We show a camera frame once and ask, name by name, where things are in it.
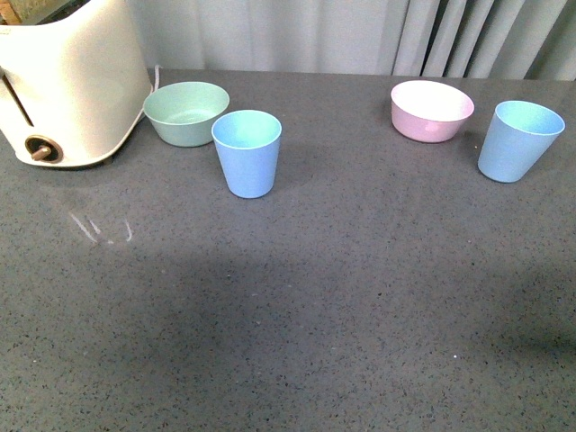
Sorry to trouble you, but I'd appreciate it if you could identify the blue plastic cup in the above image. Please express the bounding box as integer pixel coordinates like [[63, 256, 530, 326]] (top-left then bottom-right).
[[478, 101, 565, 183], [211, 110, 282, 199]]

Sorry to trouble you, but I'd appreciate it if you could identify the grey pleated curtain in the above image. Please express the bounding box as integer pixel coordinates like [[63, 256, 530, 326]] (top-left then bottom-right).
[[129, 0, 575, 80]]

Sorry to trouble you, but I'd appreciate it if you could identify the pink plastic bowl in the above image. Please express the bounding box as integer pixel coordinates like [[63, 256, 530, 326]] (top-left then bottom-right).
[[391, 80, 475, 143]]

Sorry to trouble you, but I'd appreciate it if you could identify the white toaster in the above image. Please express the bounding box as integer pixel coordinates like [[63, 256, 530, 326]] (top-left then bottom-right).
[[1, 1, 153, 167]]

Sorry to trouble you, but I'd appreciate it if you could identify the green plastic bowl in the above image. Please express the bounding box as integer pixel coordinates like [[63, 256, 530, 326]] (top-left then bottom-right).
[[143, 82, 230, 148]]

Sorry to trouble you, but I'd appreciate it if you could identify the toaster brown lever knob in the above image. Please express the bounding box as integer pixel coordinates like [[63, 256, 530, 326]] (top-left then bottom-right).
[[25, 135, 63, 163]]

